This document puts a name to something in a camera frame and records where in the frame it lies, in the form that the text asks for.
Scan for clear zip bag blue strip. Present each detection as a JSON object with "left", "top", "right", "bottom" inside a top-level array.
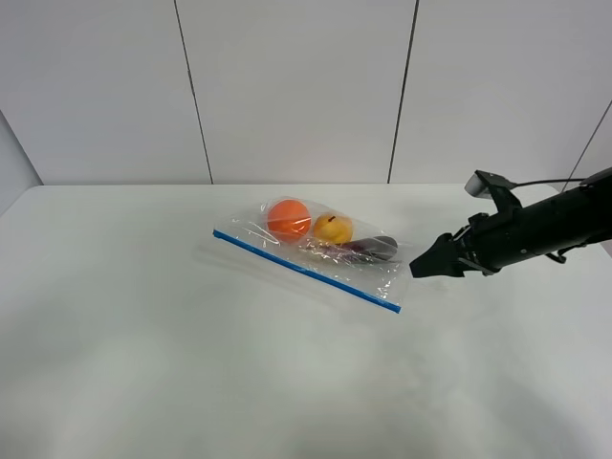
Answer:
[{"left": 212, "top": 197, "right": 412, "bottom": 314}]

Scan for orange fruit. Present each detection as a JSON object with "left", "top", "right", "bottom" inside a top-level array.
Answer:
[{"left": 267, "top": 199, "right": 312, "bottom": 244}]

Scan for black cable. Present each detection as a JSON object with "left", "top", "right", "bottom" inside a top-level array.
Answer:
[{"left": 509, "top": 178, "right": 588, "bottom": 190}]

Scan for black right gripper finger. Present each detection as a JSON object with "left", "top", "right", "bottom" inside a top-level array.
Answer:
[{"left": 409, "top": 232, "right": 465, "bottom": 278}]

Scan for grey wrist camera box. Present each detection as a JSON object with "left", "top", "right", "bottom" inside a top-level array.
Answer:
[{"left": 464, "top": 170, "right": 522, "bottom": 213}]

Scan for purple eggplant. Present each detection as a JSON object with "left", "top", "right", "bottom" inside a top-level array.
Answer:
[{"left": 309, "top": 235, "right": 399, "bottom": 264}]

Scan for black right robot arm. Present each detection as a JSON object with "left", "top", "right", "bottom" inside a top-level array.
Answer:
[{"left": 409, "top": 168, "right": 611, "bottom": 278}]

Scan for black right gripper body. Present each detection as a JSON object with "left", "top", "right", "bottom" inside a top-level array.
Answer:
[{"left": 451, "top": 212, "right": 507, "bottom": 276}]

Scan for yellow pear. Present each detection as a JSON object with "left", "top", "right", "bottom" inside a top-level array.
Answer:
[{"left": 313, "top": 213, "right": 353, "bottom": 245}]

